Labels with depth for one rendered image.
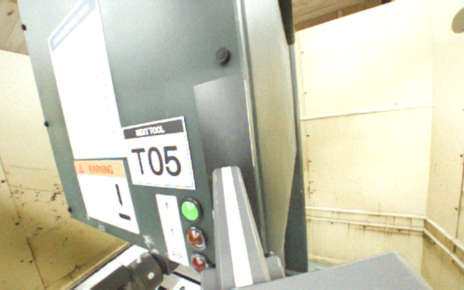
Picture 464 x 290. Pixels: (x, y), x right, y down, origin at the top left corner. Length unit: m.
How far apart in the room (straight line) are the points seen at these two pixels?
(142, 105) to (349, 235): 1.43
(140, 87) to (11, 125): 1.22
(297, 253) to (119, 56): 1.08
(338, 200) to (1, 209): 1.91
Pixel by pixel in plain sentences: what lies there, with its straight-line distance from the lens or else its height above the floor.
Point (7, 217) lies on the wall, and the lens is 1.39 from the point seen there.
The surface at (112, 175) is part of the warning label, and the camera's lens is 0.27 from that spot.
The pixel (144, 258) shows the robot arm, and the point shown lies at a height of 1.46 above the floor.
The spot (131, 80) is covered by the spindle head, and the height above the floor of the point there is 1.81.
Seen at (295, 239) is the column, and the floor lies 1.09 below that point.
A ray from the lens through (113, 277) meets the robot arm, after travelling 0.45.
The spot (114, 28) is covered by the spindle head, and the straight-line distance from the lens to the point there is 0.24.
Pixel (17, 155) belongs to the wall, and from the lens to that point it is 1.37.
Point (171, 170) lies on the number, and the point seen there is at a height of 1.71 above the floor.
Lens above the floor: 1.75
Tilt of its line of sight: 7 degrees down
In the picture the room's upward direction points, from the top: 7 degrees counter-clockwise
